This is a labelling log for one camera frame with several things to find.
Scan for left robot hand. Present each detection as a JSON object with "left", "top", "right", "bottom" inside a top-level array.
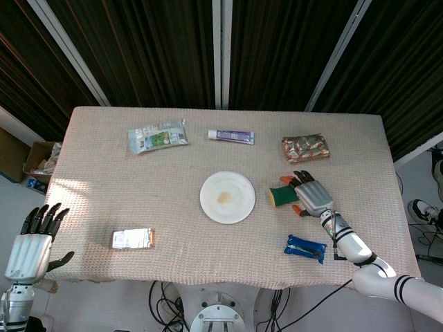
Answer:
[{"left": 4, "top": 203, "right": 75, "bottom": 286}]

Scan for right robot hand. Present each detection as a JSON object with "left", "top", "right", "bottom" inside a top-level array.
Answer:
[{"left": 280, "top": 169, "right": 334, "bottom": 218}]

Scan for green yellow sponge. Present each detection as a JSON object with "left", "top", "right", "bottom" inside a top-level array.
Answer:
[{"left": 269, "top": 184, "right": 300, "bottom": 209}]

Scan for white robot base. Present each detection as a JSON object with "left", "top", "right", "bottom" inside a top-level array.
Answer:
[{"left": 174, "top": 283, "right": 266, "bottom": 332}]

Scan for white round plate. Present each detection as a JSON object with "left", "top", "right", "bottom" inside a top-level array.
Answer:
[{"left": 199, "top": 170, "right": 257, "bottom": 225}]

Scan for blue plastic packet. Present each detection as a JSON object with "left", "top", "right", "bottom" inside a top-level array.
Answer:
[{"left": 283, "top": 234, "right": 328, "bottom": 266}]

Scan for brown patterned snack packet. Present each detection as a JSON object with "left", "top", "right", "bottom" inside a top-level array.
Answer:
[{"left": 281, "top": 133, "right": 330, "bottom": 164}]

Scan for cardboard box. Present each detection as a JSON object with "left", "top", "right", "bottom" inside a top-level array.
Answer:
[{"left": 21, "top": 140, "right": 63, "bottom": 190}]

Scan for beige woven tablecloth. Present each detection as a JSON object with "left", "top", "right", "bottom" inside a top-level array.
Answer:
[{"left": 44, "top": 105, "right": 422, "bottom": 291}]

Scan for white purple toothpaste tube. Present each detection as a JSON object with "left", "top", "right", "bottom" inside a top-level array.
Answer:
[{"left": 207, "top": 129, "right": 256, "bottom": 145}]

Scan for silver brown flat packet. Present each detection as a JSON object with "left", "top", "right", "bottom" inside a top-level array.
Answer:
[{"left": 111, "top": 228, "right": 156, "bottom": 250}]

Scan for black white sneaker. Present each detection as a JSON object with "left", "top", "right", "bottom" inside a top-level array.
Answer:
[{"left": 407, "top": 199, "right": 441, "bottom": 225}]

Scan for white green wipes packet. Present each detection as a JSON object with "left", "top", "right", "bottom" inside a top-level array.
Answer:
[{"left": 127, "top": 118, "right": 190, "bottom": 156}]

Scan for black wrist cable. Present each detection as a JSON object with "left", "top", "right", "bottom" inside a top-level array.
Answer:
[{"left": 328, "top": 210, "right": 347, "bottom": 262}]

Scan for black floor cables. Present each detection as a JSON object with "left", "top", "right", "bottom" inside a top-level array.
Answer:
[{"left": 147, "top": 280, "right": 190, "bottom": 332}]

